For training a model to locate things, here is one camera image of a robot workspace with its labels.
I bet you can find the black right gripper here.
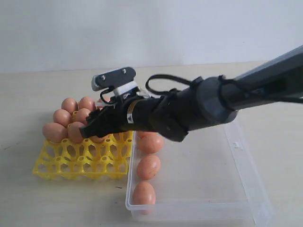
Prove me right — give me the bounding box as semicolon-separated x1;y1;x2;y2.
80;94;168;139

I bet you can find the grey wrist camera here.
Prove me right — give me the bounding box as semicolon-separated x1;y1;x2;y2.
91;67;136;91

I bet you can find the yellow plastic egg tray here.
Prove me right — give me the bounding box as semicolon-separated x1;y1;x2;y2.
32;111;134;181

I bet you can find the brown egg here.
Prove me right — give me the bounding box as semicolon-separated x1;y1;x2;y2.
68;122;84;144
138;133;164;154
61;97;79;114
42;122;68;143
90;135;109;143
53;109;72;127
74;108;91;125
133;181;156;205
137;155;161;180
78;96;96;111
96;96;110;106

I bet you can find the black camera cable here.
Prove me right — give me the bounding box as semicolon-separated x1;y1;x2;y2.
99;74;303;105

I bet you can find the clear plastic storage box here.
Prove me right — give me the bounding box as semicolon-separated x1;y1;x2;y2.
125;121;273;227

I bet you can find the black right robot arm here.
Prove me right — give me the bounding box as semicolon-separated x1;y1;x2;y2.
80;47;303;142

